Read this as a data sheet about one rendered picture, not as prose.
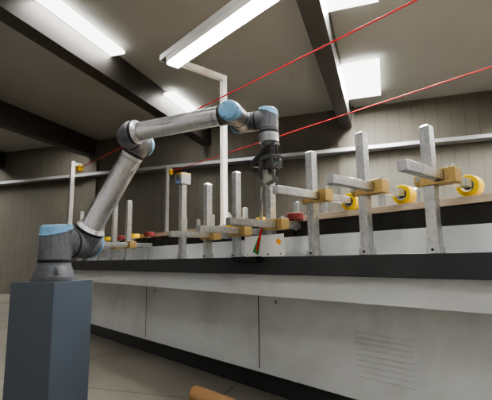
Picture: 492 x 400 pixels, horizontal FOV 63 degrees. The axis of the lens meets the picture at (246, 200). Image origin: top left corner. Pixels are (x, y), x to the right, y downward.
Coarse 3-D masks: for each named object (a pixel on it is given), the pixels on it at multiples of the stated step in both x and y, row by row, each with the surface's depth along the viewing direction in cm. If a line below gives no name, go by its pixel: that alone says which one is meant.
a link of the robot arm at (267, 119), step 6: (264, 108) 181; (270, 108) 181; (258, 114) 182; (264, 114) 181; (270, 114) 180; (276, 114) 182; (258, 120) 182; (264, 120) 180; (270, 120) 180; (276, 120) 182; (258, 126) 183; (264, 126) 180; (270, 126) 180; (276, 126) 181
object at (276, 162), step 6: (264, 144) 180; (270, 144) 180; (276, 144) 179; (270, 150) 179; (276, 150) 179; (264, 156) 179; (270, 156) 177; (276, 156) 178; (282, 156) 180; (264, 162) 181; (270, 162) 178; (276, 162) 178; (282, 162) 180; (264, 168) 181; (270, 168) 182; (276, 168) 181
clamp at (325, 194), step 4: (324, 188) 164; (320, 192) 165; (324, 192) 164; (328, 192) 164; (332, 192) 166; (320, 196) 165; (324, 196) 164; (328, 196) 164; (332, 196) 166; (304, 200) 171; (308, 200) 170; (312, 200) 168; (316, 200) 166; (320, 200) 165; (324, 200) 163; (328, 200) 164; (332, 200) 166
